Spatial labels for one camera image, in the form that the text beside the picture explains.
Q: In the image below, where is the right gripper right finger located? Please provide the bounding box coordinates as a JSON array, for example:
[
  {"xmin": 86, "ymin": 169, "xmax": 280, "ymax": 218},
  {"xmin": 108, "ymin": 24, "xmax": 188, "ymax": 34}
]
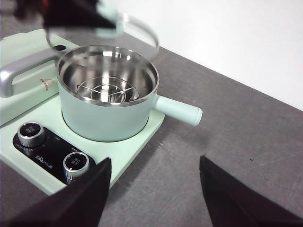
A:
[{"xmin": 199, "ymin": 155, "xmax": 303, "ymax": 227}]

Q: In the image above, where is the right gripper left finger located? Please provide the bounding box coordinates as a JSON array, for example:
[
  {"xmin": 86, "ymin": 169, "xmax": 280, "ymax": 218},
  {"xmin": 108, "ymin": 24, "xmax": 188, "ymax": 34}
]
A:
[{"xmin": 0, "ymin": 157, "xmax": 112, "ymax": 227}]

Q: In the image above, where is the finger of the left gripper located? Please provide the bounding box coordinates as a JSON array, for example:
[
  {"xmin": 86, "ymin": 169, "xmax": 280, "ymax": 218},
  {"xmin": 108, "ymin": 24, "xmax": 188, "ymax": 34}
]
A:
[{"xmin": 42, "ymin": 0, "xmax": 117, "ymax": 29}]

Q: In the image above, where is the glass lid with green knob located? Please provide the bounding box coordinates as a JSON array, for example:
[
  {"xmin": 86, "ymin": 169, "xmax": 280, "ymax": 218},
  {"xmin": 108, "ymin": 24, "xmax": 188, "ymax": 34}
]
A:
[{"xmin": 45, "ymin": 1, "xmax": 160, "ymax": 62}]

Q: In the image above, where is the mint green steamer pot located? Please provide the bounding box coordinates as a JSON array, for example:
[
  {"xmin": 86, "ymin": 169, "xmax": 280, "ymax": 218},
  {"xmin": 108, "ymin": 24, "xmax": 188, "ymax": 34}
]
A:
[{"xmin": 56, "ymin": 44, "xmax": 203, "ymax": 143}]

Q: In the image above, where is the silver control knob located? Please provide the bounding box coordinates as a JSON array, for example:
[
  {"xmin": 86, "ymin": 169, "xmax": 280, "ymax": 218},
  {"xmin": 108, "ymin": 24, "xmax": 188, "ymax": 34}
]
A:
[
  {"xmin": 17, "ymin": 121, "xmax": 45, "ymax": 148},
  {"xmin": 62, "ymin": 151, "xmax": 90, "ymax": 185}
]

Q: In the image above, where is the mint green breakfast machine base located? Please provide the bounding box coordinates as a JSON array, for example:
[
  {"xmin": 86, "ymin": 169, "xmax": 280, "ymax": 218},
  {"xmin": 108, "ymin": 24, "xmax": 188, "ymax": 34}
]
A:
[{"xmin": 0, "ymin": 29, "xmax": 165, "ymax": 196}]

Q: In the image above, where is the mint green grill cover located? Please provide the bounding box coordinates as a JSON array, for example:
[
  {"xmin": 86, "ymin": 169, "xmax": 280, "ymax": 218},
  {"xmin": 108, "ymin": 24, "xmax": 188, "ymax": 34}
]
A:
[{"xmin": 0, "ymin": 29, "xmax": 80, "ymax": 126}]

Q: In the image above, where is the silver grill cover handle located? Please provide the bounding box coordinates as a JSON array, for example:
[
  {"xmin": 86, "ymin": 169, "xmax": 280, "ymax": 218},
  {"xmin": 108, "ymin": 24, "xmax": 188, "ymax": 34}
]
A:
[{"xmin": 0, "ymin": 48, "xmax": 64, "ymax": 99}]

